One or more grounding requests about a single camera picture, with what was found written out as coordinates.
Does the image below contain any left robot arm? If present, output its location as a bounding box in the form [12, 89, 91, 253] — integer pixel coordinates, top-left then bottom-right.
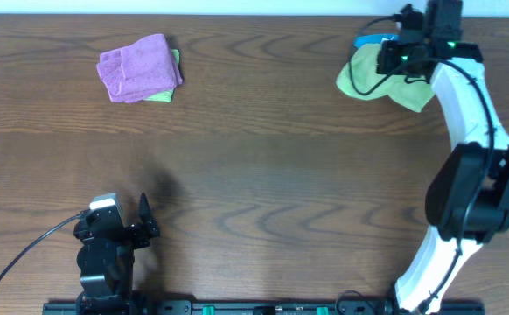
[73, 192, 160, 314]

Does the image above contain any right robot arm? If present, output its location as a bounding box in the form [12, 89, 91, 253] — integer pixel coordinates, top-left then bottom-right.
[377, 1, 509, 314]

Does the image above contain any right black cable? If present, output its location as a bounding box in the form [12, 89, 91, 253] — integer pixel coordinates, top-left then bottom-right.
[333, 15, 496, 314]

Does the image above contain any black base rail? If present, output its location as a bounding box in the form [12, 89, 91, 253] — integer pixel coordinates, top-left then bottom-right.
[42, 298, 486, 315]

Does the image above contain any large green microfiber cloth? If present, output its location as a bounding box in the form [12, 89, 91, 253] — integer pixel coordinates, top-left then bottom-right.
[336, 44, 435, 113]

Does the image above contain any black cable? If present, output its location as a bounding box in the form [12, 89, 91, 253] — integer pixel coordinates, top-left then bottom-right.
[333, 15, 496, 314]
[0, 212, 90, 315]

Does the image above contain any green folded cloth under purple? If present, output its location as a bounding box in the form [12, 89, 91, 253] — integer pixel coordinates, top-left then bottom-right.
[145, 49, 183, 102]

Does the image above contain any left black cable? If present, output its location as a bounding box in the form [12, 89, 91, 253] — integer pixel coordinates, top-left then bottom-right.
[0, 212, 90, 315]

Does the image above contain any blue crumpled cloth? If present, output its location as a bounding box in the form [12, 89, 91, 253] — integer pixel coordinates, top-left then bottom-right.
[353, 33, 398, 49]

